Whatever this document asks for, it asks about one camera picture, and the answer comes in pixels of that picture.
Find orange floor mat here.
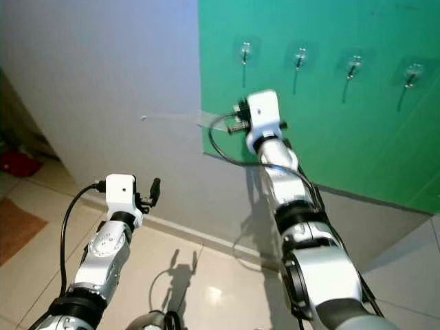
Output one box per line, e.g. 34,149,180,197
0,197,29,266

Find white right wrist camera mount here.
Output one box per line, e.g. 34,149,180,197
245,89,285,149

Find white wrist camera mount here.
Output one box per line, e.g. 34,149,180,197
245,89,285,149
104,174,145,221

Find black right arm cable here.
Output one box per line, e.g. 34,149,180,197
208,113,327,214

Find red object on floor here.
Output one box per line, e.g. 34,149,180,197
1,150,36,177

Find green corrugated plastic board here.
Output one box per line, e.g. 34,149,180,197
198,0,440,215

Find robot dark grey leg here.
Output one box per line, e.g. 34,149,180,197
127,309,183,330

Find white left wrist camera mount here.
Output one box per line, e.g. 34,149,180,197
104,174,145,221

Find clear tape strip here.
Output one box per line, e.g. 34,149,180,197
140,109,226,133

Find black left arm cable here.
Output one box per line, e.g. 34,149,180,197
60,180,109,300

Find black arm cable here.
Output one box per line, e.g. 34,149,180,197
60,180,109,300
208,113,327,214

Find clear adhesive wall hook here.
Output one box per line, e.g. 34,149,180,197
393,56,432,91
337,51,373,83
234,36,261,68
286,43,316,74

